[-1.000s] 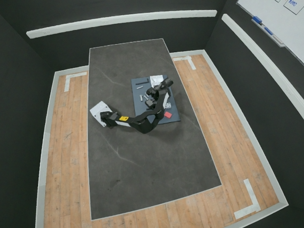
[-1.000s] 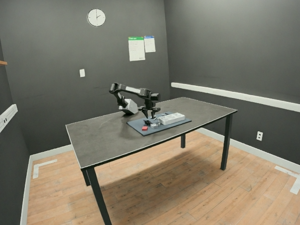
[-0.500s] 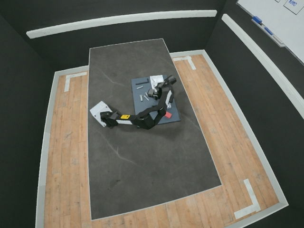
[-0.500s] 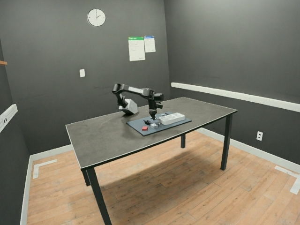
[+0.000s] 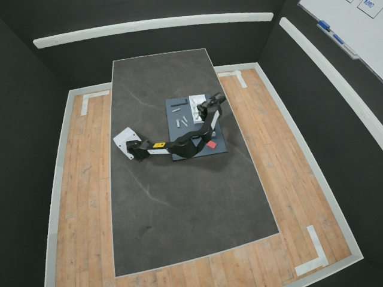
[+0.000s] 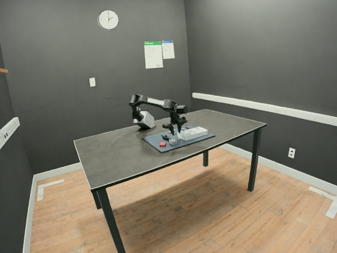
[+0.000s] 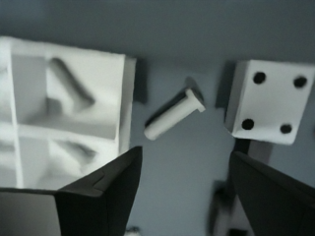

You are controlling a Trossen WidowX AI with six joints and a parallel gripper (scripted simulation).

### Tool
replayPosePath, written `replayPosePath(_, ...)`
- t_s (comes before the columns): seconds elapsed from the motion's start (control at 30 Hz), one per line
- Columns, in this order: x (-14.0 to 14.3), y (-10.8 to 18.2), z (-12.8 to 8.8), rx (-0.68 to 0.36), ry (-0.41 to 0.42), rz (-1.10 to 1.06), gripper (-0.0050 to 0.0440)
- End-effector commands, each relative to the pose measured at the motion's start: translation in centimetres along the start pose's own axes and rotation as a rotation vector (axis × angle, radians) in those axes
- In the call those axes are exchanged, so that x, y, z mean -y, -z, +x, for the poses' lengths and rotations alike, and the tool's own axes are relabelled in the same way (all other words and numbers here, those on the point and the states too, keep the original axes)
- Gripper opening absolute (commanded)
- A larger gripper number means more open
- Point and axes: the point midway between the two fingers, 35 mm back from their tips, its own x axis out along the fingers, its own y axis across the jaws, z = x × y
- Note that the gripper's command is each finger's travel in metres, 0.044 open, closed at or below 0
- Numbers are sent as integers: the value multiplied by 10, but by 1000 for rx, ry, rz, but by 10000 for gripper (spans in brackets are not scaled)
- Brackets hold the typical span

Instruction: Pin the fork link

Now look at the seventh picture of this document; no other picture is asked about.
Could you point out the white block with black holes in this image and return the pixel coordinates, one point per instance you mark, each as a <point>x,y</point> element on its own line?
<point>267,98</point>

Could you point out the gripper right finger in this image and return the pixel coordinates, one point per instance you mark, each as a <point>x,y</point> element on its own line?
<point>275,204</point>

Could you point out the white divided tray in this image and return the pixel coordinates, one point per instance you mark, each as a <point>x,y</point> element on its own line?
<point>42,113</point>

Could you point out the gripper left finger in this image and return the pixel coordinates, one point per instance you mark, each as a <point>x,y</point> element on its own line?
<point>101,208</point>

